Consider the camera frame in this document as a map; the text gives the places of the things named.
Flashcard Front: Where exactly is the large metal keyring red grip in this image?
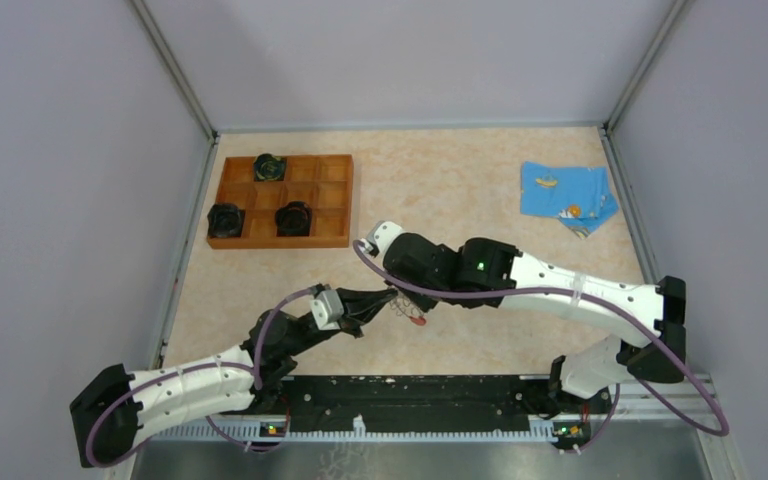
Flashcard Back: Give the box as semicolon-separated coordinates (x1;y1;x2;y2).
388;294;427;327

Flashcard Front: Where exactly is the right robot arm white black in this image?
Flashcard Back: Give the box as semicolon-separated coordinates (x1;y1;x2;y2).
368;231;686;412

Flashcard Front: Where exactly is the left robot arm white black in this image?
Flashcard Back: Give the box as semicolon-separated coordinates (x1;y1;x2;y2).
69;284;397;468

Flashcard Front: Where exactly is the dark rolled item front middle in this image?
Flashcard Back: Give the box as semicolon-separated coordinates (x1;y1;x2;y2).
274;201;313;237

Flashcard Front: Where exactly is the wooden compartment tray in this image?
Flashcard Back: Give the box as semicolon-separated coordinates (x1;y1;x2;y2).
206;154;354;250

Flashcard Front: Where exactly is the dark rolled item front left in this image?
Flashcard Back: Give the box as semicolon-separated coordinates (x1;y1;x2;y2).
207;203;245;239

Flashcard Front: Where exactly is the dark green rolled item back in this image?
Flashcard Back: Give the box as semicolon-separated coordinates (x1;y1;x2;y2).
253;153;287;182

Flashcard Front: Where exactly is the blue cartoon print cloth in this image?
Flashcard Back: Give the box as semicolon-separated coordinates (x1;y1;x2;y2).
519;162;620;239

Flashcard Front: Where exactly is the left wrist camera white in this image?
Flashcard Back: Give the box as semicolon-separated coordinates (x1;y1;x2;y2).
309;285;345;331

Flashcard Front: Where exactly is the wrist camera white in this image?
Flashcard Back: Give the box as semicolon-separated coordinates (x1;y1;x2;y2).
363;221;404;258
309;285;345;331

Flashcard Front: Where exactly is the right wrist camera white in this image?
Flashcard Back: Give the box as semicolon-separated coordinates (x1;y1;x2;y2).
363;221;404;258

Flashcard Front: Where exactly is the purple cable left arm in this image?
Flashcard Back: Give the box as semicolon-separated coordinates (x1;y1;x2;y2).
84;286;324;470

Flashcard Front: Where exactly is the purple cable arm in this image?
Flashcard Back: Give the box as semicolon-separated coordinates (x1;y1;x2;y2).
352;239;731;439
84;286;324;470

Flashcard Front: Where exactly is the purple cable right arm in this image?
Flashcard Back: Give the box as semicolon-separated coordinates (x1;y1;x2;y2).
352;239;731;439

